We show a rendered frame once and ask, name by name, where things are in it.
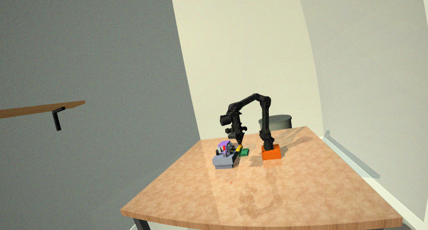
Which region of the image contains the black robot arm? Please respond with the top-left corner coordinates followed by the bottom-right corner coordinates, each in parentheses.
top-left (220, 93), bottom-right (275, 151)

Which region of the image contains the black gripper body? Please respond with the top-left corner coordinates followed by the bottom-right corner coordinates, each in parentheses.
top-left (228, 122), bottom-right (247, 139)

